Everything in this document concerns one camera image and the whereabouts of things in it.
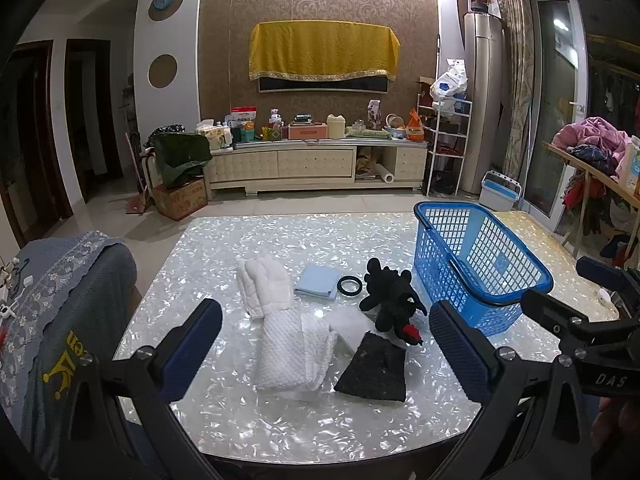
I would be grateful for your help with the blue plastic basket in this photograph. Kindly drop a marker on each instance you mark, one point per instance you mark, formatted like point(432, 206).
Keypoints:
point(475, 305)

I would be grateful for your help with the white waffle towel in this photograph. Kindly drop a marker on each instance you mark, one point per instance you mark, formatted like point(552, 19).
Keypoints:
point(290, 355)

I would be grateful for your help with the white plastic bag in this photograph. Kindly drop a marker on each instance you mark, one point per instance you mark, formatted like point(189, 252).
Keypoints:
point(450, 82)

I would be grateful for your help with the white sponge block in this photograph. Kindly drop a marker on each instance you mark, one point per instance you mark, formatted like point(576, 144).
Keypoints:
point(350, 325)

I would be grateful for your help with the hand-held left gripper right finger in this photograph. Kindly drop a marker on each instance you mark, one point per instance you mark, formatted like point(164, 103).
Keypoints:
point(460, 355)

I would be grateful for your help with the wooden side table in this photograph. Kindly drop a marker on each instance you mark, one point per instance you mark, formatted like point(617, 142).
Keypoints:
point(575, 160)

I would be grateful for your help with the red and white packet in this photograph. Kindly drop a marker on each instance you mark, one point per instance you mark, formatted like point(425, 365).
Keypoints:
point(245, 117)

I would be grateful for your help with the standing air conditioner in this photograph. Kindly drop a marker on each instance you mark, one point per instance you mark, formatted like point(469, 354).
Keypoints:
point(482, 110)

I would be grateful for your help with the patterned beige curtain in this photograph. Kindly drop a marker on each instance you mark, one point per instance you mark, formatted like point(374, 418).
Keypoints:
point(517, 85)

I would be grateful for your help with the white paper roll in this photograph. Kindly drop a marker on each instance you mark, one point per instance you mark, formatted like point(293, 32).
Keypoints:
point(385, 172)

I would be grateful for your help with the cream plastic container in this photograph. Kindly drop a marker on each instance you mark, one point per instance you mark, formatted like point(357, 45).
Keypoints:
point(336, 127)

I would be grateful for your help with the white plastic bottle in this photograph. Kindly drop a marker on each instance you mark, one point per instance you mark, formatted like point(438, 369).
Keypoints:
point(630, 160)

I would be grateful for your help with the orange bag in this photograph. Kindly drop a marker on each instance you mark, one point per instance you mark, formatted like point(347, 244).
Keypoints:
point(415, 127)

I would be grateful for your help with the pink storage box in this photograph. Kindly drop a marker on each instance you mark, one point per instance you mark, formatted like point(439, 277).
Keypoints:
point(307, 132)

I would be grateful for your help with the black wall television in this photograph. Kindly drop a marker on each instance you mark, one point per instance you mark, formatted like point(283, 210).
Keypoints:
point(325, 85)

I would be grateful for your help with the brown printed packet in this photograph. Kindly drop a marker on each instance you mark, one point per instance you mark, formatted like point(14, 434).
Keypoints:
point(374, 112)

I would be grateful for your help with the person's right hand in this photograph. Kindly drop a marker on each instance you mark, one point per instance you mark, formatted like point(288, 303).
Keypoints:
point(617, 425)

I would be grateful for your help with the green flat tray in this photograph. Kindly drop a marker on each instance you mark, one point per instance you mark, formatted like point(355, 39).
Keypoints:
point(367, 133)

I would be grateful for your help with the yellow cover cloth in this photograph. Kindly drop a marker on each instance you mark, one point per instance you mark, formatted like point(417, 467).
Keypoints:
point(325, 50)

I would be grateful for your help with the white metal rack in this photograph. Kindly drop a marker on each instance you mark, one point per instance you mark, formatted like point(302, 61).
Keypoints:
point(434, 160)

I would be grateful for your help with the cream television cabinet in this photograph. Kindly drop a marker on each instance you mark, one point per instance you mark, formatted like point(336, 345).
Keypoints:
point(310, 162)

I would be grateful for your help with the light blue cloth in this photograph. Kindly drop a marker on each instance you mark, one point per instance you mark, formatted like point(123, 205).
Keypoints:
point(315, 282)

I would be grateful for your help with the chair with grey-blue cover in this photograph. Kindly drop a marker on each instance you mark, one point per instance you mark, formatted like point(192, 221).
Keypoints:
point(75, 300)

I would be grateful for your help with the brown cardboard box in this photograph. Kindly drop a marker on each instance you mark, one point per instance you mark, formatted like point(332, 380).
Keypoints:
point(180, 200)

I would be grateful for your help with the dark green bag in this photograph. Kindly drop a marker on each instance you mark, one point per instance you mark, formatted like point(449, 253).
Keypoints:
point(182, 155)

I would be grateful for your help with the black plush toy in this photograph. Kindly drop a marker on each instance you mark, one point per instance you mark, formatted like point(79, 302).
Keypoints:
point(392, 295)

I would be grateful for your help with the glass sliding door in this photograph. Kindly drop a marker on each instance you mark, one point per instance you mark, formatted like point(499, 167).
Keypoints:
point(560, 110)

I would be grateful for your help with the tissue box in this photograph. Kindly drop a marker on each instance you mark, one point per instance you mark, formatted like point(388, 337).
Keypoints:
point(215, 135)

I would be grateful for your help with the pink crumpled cloth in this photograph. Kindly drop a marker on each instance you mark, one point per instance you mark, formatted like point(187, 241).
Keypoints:
point(595, 132)

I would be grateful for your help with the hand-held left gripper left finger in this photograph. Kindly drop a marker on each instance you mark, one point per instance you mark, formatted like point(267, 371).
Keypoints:
point(192, 350)

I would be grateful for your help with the fluffy white towel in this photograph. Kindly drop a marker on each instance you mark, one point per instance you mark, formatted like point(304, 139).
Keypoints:
point(262, 285)

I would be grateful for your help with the white plastic storage box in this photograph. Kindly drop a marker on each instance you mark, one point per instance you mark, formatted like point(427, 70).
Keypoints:
point(500, 195)

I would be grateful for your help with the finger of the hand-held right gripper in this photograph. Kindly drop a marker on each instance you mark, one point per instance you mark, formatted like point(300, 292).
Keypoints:
point(550, 312)
point(597, 271)

